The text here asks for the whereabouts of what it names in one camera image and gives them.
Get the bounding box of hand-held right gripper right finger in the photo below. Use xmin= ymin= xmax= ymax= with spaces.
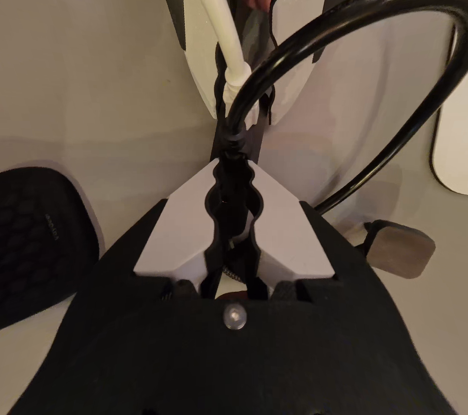
xmin=249 ymin=160 xmax=336 ymax=291

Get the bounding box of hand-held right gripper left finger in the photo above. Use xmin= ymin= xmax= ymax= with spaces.
xmin=133 ymin=158 xmax=224 ymax=288

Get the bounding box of white cable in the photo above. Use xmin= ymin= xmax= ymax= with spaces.
xmin=171 ymin=0 xmax=262 ymax=129

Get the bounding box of black dimpled round pad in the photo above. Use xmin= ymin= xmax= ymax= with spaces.
xmin=0 ymin=166 xmax=100 ymax=329

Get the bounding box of white rounded pad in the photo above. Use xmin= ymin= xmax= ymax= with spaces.
xmin=429 ymin=17 xmax=468 ymax=197

